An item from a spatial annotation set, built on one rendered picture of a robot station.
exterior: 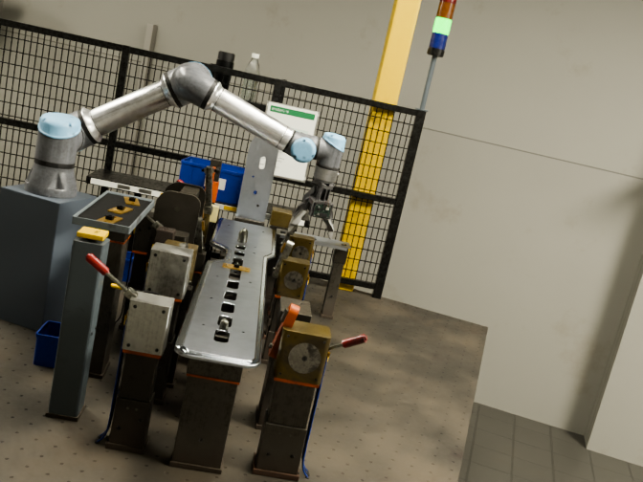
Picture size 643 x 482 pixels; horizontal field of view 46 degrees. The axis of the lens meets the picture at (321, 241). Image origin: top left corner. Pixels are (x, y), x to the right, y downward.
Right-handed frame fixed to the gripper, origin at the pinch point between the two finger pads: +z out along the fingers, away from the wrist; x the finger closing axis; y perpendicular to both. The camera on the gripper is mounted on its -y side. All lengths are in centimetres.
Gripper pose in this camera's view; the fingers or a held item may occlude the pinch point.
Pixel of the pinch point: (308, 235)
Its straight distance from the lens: 254.4
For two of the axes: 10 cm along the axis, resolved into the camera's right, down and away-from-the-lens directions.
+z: -2.4, 9.4, 2.6
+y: 2.4, 3.2, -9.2
